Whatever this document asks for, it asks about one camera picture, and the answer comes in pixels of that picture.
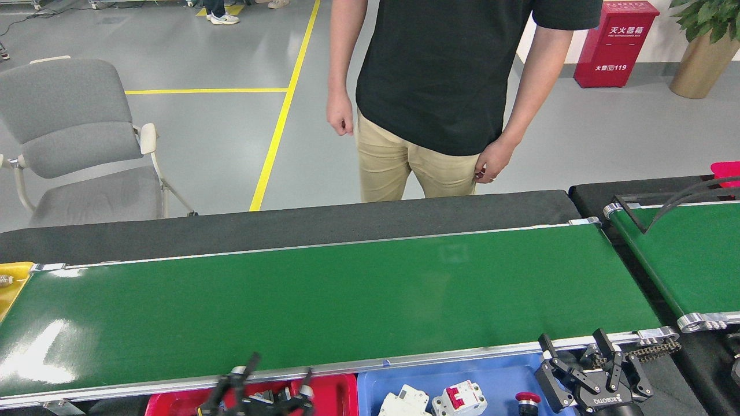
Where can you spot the potted plant gold pot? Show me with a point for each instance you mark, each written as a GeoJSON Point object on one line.
{"type": "Point", "coordinates": [702, 66]}

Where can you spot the pink plastic crate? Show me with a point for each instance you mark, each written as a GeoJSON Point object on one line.
{"type": "Point", "coordinates": [727, 172]}

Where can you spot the person's left hand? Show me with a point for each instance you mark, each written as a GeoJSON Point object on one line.
{"type": "Point", "coordinates": [494, 162]}

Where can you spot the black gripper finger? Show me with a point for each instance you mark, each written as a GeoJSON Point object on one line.
{"type": "Point", "coordinates": [302, 401]}
{"type": "Point", "coordinates": [228, 387]}

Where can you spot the person's right hand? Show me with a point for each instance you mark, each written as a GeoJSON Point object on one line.
{"type": "Point", "coordinates": [340, 115]}

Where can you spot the black guide frame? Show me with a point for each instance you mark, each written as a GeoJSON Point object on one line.
{"type": "Point", "coordinates": [630, 215]}

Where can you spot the bystander's white shoe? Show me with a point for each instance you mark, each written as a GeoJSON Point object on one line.
{"type": "Point", "coordinates": [224, 18]}
{"type": "Point", "coordinates": [278, 3]}

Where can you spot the person's right forearm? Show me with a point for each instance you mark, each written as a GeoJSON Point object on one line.
{"type": "Point", "coordinates": [342, 63]}

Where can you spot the yellow plastic tray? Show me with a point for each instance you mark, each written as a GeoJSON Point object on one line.
{"type": "Point", "coordinates": [14, 283]}

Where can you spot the red push button switch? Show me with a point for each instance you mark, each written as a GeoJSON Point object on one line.
{"type": "Point", "coordinates": [528, 397]}

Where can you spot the plain white circuit breaker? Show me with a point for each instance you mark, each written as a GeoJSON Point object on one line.
{"type": "Point", "coordinates": [404, 402]}

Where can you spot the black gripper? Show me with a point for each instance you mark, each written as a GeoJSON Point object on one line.
{"type": "Point", "coordinates": [613, 404]}

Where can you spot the red fire extinguisher box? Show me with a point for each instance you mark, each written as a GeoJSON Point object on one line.
{"type": "Point", "coordinates": [615, 46]}

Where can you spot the long green conveyor belt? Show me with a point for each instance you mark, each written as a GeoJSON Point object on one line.
{"type": "Point", "coordinates": [347, 294]}

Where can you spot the black conveyor motor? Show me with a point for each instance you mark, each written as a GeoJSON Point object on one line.
{"type": "Point", "coordinates": [735, 364]}

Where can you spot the red plastic bin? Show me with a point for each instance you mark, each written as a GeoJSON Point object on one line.
{"type": "Point", "coordinates": [173, 404]}

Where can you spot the blue plastic bin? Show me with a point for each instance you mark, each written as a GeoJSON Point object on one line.
{"type": "Point", "coordinates": [503, 375]}

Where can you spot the grey office chair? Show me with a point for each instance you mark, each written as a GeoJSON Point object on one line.
{"type": "Point", "coordinates": [69, 110]}

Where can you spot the short green conveyor belt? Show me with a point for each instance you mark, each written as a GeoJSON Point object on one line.
{"type": "Point", "coordinates": [694, 260]}

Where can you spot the grey push button switch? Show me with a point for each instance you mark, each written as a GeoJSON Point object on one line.
{"type": "Point", "coordinates": [263, 397]}

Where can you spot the person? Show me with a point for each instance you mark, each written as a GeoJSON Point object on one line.
{"type": "Point", "coordinates": [439, 75]}

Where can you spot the person's left forearm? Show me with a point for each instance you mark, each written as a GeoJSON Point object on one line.
{"type": "Point", "coordinates": [529, 110]}

